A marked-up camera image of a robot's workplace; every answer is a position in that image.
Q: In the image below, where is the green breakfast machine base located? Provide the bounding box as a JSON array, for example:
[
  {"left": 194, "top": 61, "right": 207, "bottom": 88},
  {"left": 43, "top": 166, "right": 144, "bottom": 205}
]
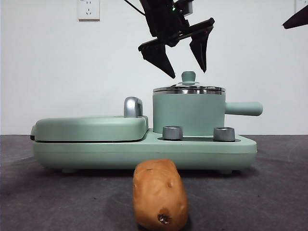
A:
[{"left": 32, "top": 128, "right": 258, "bottom": 174}]

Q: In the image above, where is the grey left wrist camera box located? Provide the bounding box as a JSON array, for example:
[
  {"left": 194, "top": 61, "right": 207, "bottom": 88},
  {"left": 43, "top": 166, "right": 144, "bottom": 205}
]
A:
[{"left": 177, "top": 0, "right": 194, "bottom": 16}]

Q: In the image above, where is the brown potato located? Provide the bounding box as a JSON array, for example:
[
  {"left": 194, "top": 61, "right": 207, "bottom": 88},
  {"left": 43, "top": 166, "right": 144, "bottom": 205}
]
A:
[{"left": 133, "top": 158, "right": 189, "bottom": 229}]

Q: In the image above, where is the chrome cover handle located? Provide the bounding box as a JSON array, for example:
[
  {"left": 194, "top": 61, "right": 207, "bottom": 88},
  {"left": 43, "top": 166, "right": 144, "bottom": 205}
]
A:
[{"left": 123, "top": 96, "right": 145, "bottom": 118}]

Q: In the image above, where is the silver control knob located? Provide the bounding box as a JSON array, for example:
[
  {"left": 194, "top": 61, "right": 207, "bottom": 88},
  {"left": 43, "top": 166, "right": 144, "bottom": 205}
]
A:
[
  {"left": 162, "top": 126, "right": 184, "bottom": 141},
  {"left": 213, "top": 127, "right": 236, "bottom": 142}
]

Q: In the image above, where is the white wall socket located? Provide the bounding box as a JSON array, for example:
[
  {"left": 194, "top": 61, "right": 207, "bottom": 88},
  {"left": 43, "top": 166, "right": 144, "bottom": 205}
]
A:
[
  {"left": 77, "top": 0, "right": 101, "bottom": 21},
  {"left": 295, "top": 0, "right": 308, "bottom": 14}
]

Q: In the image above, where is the glass pot lid green knob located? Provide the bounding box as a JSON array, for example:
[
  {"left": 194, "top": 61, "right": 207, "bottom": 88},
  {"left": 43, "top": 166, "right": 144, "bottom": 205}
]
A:
[{"left": 153, "top": 71, "right": 226, "bottom": 93}]

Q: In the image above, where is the black cable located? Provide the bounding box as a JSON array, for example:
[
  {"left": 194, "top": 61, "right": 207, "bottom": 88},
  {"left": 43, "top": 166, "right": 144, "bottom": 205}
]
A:
[{"left": 124, "top": 0, "right": 145, "bottom": 15}]

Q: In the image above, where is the green steamer pot with handle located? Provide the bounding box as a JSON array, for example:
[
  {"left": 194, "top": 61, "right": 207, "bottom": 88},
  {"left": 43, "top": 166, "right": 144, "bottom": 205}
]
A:
[{"left": 153, "top": 89, "right": 263, "bottom": 136}]

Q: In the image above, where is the green griddle cover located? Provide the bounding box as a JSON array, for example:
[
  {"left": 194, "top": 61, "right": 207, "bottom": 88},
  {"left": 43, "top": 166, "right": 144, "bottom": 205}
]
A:
[{"left": 30, "top": 115, "right": 149, "bottom": 142}]

